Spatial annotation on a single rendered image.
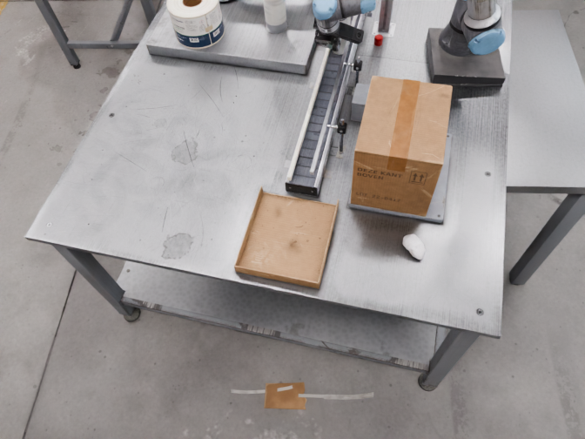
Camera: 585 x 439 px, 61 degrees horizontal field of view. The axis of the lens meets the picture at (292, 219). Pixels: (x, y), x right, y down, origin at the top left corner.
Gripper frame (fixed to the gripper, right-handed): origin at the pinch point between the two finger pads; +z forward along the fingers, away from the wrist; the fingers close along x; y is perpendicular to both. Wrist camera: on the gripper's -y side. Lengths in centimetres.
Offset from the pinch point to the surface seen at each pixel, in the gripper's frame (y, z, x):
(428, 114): -35, -39, 30
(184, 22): 58, -8, 1
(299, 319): -1, 21, 107
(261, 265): 6, -36, 82
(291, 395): -3, 26, 141
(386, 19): -14.9, 15.2, -18.6
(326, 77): 2.3, -0.7, 12.2
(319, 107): 1.6, -8.3, 25.7
